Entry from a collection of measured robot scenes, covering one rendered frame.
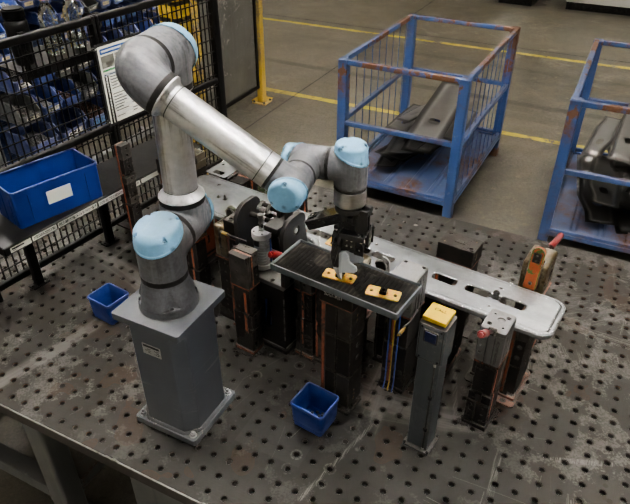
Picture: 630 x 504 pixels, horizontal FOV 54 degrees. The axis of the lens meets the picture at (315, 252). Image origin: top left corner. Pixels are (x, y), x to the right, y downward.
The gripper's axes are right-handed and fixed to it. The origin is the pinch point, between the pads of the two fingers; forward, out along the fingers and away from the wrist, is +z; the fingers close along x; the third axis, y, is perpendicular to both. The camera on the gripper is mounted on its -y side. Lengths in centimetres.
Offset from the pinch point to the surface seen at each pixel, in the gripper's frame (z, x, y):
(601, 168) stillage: 89, 281, 65
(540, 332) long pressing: 17, 19, 50
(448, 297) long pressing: 17.4, 23.0, 24.0
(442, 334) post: 4.6, -7.2, 28.8
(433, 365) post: 15.7, -6.4, 27.6
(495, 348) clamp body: 17.1, 7.4, 40.1
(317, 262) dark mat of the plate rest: 1.7, 3.3, -7.6
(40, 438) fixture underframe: 64, -38, -83
